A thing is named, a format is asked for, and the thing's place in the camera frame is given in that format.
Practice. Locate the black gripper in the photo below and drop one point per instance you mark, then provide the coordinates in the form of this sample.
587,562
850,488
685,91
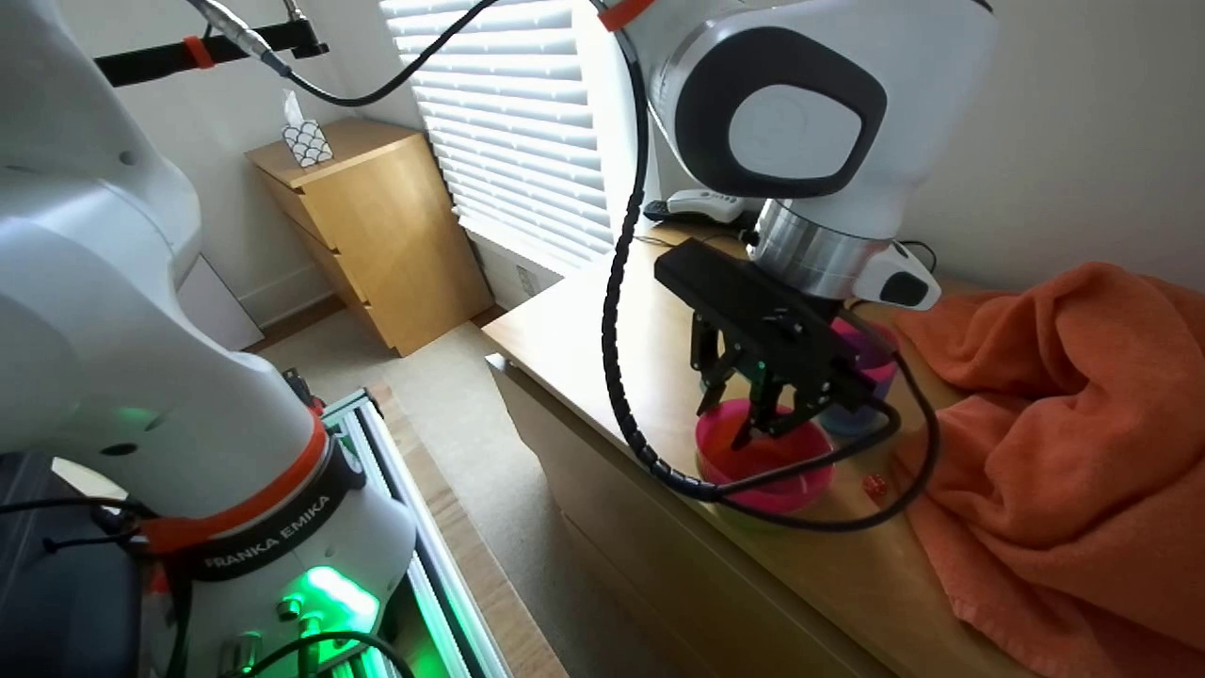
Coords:
758,328

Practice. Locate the wooden counter dresser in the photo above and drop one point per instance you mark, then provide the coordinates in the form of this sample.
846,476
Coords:
719,594

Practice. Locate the colourful plastic cup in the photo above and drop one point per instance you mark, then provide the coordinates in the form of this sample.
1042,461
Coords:
871,361

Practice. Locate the orange towel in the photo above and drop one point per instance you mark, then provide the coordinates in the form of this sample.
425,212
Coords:
1066,509

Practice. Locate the white window blinds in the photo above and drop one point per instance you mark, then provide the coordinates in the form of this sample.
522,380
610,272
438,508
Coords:
511,100

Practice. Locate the light wooden side cabinet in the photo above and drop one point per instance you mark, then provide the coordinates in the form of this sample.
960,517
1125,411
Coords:
379,219

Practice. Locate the patterned tissue box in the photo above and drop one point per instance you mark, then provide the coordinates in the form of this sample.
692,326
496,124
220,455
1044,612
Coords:
304,134

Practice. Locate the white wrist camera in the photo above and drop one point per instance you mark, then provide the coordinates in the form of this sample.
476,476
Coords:
896,276

